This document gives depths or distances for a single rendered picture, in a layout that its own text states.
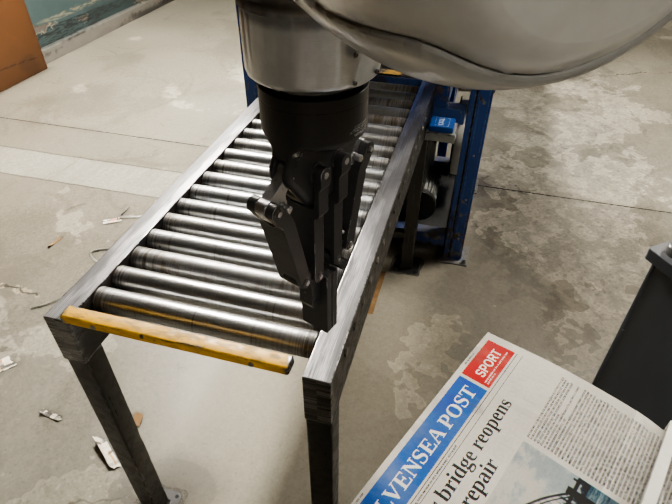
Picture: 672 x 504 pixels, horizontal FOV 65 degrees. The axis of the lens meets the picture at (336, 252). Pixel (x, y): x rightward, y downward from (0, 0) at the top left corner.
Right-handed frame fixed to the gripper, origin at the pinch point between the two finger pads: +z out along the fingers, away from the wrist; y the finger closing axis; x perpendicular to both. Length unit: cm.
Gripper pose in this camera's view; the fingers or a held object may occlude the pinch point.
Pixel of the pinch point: (319, 295)
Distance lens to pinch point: 47.9
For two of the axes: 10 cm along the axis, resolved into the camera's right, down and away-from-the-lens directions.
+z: 0.0, 7.7, 6.3
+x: -8.1, -3.7, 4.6
